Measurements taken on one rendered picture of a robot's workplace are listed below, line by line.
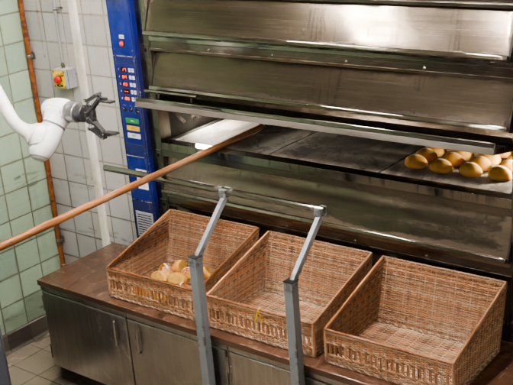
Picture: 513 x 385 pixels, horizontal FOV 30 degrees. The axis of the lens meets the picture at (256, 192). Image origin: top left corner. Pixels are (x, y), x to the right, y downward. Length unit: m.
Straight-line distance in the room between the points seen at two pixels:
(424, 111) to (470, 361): 0.95
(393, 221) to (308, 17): 0.90
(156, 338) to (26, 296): 1.32
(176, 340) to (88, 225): 1.26
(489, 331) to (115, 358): 1.81
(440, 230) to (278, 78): 0.95
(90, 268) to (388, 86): 1.87
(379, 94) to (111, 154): 1.67
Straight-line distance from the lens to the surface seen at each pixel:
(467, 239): 3.83
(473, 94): 3.65
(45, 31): 5.11
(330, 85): 3.96
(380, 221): 4.01
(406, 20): 3.72
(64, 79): 4.96
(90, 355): 4.77
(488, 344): 3.77
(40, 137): 4.17
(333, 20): 3.89
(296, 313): 3.66
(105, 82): 4.85
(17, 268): 5.39
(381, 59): 3.80
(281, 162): 4.22
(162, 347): 4.34
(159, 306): 4.31
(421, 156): 4.04
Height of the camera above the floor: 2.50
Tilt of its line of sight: 20 degrees down
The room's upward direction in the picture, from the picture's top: 5 degrees counter-clockwise
